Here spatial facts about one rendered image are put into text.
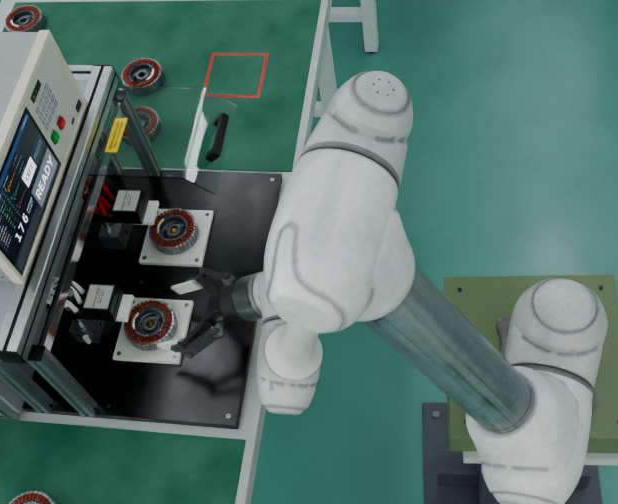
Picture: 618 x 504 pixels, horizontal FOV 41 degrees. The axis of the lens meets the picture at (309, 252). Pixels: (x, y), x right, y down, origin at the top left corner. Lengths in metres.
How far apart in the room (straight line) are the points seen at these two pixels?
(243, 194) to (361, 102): 1.04
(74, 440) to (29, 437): 0.10
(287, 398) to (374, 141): 0.60
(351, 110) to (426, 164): 1.99
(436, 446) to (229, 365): 0.88
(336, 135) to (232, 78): 1.30
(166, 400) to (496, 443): 0.74
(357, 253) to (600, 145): 2.20
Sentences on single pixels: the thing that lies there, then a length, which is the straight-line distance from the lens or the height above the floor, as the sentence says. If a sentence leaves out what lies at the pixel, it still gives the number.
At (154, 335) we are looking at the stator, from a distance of 1.79.
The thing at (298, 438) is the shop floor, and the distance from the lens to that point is 2.51.
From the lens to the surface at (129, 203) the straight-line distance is 1.86.
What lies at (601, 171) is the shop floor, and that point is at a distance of 2.99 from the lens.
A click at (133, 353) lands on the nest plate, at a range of 1.83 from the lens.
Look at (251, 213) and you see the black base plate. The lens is 1.95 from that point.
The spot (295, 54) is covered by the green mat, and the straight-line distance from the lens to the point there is 2.29.
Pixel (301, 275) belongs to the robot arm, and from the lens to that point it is 0.90.
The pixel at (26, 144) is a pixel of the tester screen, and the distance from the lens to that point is 1.58.
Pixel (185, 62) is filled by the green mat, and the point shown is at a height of 0.75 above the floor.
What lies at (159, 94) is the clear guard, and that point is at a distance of 1.84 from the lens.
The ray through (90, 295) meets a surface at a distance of 1.76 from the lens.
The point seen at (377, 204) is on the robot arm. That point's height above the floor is 1.57.
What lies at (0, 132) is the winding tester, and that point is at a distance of 1.53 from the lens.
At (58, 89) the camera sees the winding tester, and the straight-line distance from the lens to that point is 1.70.
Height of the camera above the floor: 2.35
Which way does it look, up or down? 57 degrees down
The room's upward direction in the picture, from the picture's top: 13 degrees counter-clockwise
